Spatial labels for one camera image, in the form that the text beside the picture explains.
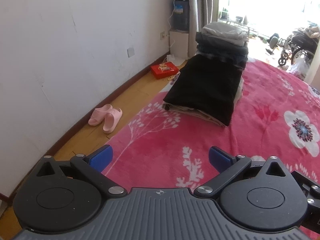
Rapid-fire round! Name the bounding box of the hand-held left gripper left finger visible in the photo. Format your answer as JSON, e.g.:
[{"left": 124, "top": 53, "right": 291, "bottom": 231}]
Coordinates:
[{"left": 30, "top": 145, "right": 127, "bottom": 198}]

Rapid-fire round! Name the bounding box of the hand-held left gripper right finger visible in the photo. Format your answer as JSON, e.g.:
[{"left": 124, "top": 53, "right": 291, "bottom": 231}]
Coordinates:
[{"left": 194, "top": 146, "right": 292, "bottom": 199}]

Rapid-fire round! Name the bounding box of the black ribbed garment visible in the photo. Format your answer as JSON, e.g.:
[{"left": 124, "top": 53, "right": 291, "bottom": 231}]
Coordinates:
[{"left": 163, "top": 54, "right": 244, "bottom": 127}]

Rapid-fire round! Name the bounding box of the dark folded clothes stack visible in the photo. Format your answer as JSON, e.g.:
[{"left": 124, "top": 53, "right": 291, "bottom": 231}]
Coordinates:
[{"left": 195, "top": 32, "right": 249, "bottom": 68}]

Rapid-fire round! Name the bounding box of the clothes heap on wheelchair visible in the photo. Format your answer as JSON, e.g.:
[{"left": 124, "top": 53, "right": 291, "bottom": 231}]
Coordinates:
[{"left": 291, "top": 24, "right": 320, "bottom": 40}]

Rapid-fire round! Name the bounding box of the pink slipper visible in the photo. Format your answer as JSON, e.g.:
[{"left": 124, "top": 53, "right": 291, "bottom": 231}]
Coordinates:
[
  {"left": 103, "top": 108, "right": 123, "bottom": 134},
  {"left": 88, "top": 104, "right": 113, "bottom": 127}
]

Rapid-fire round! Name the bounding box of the pink floral blanket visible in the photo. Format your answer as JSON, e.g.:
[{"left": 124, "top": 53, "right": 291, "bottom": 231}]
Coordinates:
[{"left": 101, "top": 57, "right": 320, "bottom": 240}]

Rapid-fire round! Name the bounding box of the beige folded garment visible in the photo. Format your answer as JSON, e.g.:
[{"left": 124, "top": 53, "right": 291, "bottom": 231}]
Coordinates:
[{"left": 163, "top": 77, "right": 245, "bottom": 128}]

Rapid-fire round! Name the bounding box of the red box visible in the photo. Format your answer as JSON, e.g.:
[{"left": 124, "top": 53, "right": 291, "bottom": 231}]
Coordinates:
[{"left": 150, "top": 63, "right": 180, "bottom": 80}]

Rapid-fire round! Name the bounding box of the white paper on floor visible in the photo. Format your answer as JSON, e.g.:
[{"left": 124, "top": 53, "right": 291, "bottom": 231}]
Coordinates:
[{"left": 165, "top": 53, "right": 186, "bottom": 65}]

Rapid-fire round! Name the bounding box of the white plastic bag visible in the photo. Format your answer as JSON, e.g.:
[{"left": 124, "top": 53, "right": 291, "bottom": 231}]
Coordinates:
[{"left": 286, "top": 57, "right": 311, "bottom": 75}]

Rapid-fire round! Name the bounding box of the grey folded garment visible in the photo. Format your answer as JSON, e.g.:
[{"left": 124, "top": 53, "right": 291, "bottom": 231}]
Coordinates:
[{"left": 201, "top": 22, "right": 249, "bottom": 47}]

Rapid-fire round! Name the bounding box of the water dispenser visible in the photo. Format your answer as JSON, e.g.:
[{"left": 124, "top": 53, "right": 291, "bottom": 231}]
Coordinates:
[{"left": 169, "top": 0, "right": 190, "bottom": 60}]

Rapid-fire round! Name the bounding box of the wheelchair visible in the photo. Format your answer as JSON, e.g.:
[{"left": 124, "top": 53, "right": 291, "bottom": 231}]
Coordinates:
[{"left": 278, "top": 25, "right": 320, "bottom": 67}]

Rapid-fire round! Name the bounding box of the grey curtain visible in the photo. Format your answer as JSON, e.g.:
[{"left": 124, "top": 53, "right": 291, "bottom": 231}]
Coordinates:
[{"left": 185, "top": 0, "right": 221, "bottom": 58}]

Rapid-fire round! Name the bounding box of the white cable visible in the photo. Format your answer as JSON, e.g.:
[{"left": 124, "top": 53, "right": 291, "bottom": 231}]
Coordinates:
[{"left": 168, "top": 4, "right": 176, "bottom": 53}]

